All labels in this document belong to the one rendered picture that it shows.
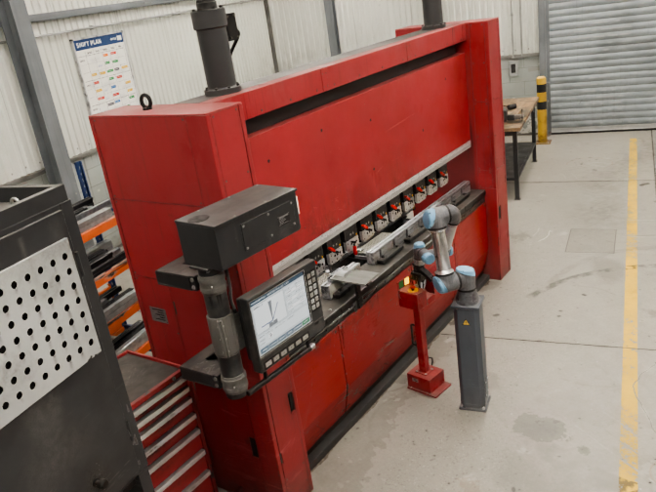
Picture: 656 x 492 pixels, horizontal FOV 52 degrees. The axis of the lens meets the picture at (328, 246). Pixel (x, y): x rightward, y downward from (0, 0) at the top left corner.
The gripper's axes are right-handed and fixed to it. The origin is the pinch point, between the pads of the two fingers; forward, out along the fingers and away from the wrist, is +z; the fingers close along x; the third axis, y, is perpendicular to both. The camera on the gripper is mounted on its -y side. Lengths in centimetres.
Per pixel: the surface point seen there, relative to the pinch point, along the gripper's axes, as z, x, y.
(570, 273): 73, -208, -14
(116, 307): 14, 129, 184
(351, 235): -44, 29, 35
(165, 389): -22, 189, 24
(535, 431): 65, 12, -93
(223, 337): -74, 188, -33
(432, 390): 70, 11, -15
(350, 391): 50, 65, 12
